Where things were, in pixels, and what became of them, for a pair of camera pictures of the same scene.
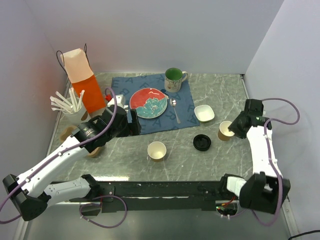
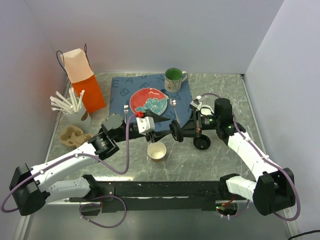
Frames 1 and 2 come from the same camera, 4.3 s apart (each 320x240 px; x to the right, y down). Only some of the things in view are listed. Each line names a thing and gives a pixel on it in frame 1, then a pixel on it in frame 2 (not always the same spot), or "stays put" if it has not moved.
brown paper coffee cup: [156, 150] stays put
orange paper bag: [83, 79] stays put
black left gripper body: [121, 131] -> [132, 134]
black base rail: [118, 196] stays put
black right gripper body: [235, 126] -> [208, 122]
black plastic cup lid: [202, 142] stays put
